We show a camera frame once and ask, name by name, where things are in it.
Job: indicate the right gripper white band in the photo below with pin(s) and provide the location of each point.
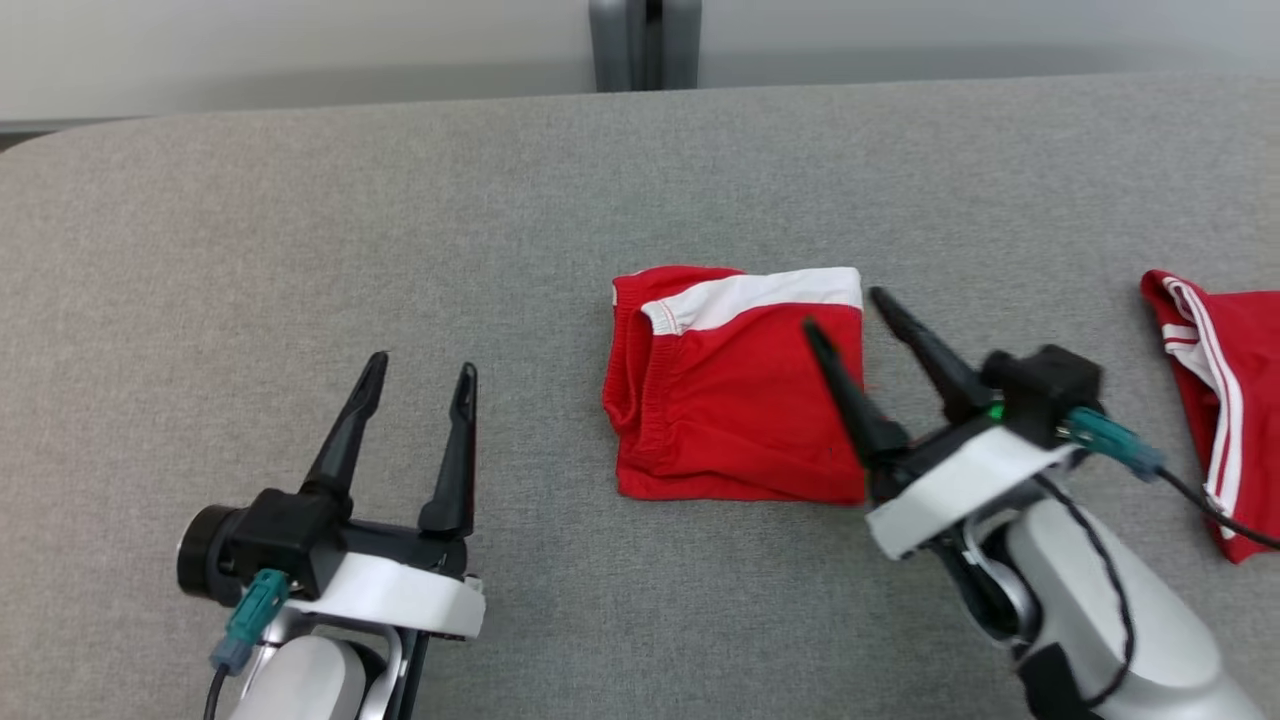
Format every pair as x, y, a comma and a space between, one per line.
950, 485

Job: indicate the red shorts with white stripe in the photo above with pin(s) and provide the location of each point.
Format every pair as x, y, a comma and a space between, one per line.
720, 420

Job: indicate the red Bulls 23 jersey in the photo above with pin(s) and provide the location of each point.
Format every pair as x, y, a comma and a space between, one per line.
1250, 340

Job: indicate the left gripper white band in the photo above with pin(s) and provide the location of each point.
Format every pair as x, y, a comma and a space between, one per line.
400, 595

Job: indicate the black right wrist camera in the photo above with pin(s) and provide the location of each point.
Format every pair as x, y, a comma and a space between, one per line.
1045, 385

